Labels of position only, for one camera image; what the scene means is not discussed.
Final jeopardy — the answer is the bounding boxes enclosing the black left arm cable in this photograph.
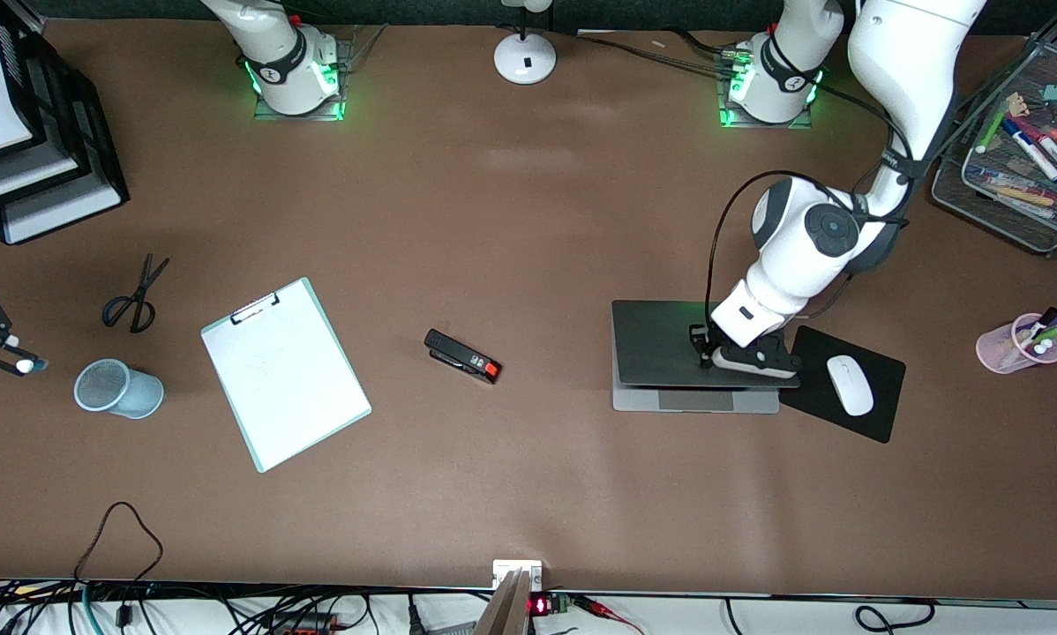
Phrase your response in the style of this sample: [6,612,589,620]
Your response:
[705,170,856,332]

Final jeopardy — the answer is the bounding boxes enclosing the black mouse pad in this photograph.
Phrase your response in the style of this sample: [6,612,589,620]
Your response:
[778,325,907,444]

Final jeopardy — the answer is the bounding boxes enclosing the blue mesh pen cup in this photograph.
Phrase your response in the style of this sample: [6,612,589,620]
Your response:
[74,358,164,420]

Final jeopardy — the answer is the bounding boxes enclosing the white computer mouse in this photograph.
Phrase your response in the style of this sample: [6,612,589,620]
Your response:
[826,355,874,417]

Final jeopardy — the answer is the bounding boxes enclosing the pink mesh pen cup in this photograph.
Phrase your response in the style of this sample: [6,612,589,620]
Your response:
[976,314,1057,375]

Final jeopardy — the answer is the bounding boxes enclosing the green marker in tray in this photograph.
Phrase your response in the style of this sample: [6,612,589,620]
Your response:
[976,108,1008,154]

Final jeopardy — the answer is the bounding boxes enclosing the grey camera post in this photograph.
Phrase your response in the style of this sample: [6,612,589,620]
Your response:
[474,569,534,635]

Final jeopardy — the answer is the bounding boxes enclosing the white marker with blue cap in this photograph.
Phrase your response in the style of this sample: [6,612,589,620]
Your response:
[1001,117,1057,184]

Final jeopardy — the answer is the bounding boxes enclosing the black cables to arm base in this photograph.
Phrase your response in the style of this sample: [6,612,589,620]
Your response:
[573,28,743,78]

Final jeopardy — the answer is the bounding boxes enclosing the black looped cable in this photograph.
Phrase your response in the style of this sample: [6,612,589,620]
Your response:
[71,501,164,629]

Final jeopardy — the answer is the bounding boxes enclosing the black stapler with red end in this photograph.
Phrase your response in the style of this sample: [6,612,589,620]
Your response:
[424,329,502,385]

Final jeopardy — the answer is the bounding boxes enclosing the silver wire mesh desk tray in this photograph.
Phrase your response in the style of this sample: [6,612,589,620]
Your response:
[932,35,1057,257]

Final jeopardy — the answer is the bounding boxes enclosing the white round lamp base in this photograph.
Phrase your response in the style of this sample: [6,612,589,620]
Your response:
[493,0,558,86]

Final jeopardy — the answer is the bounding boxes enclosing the black scissors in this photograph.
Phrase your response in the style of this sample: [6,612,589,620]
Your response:
[102,254,171,334]

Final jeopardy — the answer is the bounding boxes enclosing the orange pencil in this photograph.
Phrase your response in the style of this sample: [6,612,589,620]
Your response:
[992,183,1057,208]

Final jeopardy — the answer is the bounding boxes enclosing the black stacked letter trays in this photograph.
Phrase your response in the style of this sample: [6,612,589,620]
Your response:
[0,0,131,246]

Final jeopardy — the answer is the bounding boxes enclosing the tangled black cable bundle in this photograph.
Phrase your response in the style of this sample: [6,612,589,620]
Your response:
[0,580,476,635]

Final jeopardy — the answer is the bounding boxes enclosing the silver laptop computer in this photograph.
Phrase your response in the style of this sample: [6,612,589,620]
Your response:
[611,300,801,415]

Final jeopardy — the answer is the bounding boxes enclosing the white clipboard with teal edge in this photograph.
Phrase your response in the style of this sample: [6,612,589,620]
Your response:
[200,277,372,474]

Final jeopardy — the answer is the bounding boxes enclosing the red wire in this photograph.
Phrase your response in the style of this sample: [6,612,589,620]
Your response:
[573,595,646,635]

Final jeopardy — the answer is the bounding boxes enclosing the black coiled cable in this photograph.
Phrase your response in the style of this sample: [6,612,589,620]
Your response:
[853,600,937,632]

